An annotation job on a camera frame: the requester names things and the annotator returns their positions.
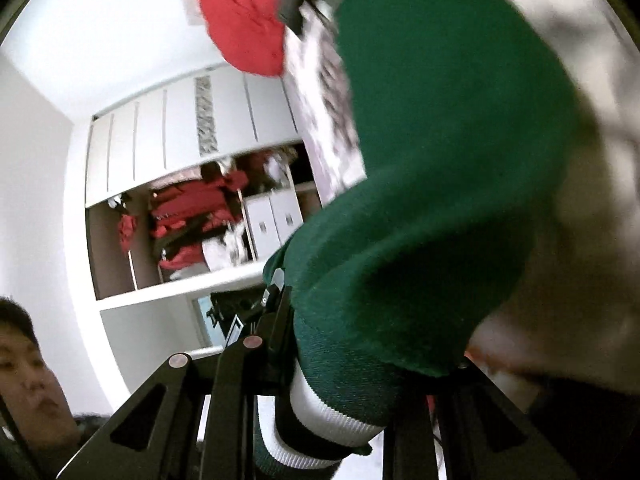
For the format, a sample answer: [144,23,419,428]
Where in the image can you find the red quilt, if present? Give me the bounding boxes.
[196,0,287,78]

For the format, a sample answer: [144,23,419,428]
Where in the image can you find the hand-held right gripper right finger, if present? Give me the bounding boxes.
[382,360,566,480]

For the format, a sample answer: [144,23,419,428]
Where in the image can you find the purple floral blanket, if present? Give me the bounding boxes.
[282,2,368,206]

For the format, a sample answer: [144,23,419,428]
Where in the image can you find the red hanging clothes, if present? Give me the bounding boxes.
[117,167,251,273]

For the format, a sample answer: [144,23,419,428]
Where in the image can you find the person's head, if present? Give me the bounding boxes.
[0,296,81,461]

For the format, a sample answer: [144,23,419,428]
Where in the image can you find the white drawer unit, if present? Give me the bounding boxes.
[242,187,306,261]

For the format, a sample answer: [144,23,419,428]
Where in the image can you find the green and white varsity jacket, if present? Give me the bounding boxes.
[252,0,640,480]

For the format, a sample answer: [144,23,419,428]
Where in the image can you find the white wardrobe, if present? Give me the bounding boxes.
[82,62,326,306]

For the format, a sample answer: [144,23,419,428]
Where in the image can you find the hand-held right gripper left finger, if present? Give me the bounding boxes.
[55,270,303,480]

